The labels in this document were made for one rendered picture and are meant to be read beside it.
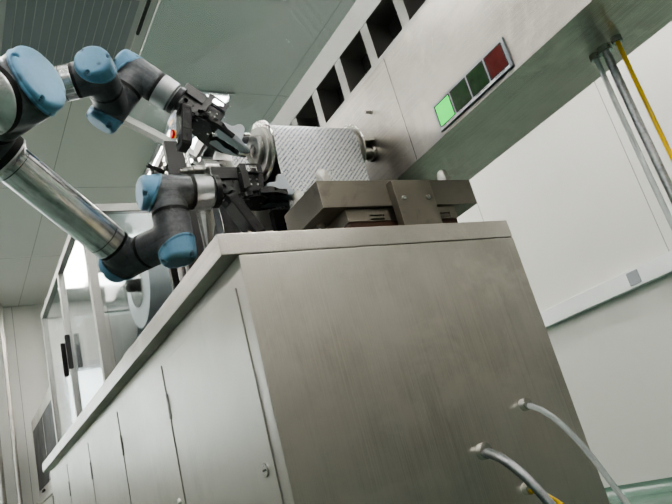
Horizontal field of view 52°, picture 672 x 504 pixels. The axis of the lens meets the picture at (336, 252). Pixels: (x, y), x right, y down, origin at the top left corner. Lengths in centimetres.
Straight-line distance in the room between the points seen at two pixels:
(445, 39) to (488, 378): 76
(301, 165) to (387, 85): 34
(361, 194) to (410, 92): 41
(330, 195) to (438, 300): 29
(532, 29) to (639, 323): 290
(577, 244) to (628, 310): 50
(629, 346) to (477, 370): 295
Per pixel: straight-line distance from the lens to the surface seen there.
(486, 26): 154
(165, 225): 139
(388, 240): 130
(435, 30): 167
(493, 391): 132
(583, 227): 433
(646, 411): 424
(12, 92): 119
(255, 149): 165
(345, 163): 168
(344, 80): 198
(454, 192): 155
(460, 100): 156
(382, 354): 120
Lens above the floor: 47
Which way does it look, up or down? 18 degrees up
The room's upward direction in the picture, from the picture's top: 15 degrees counter-clockwise
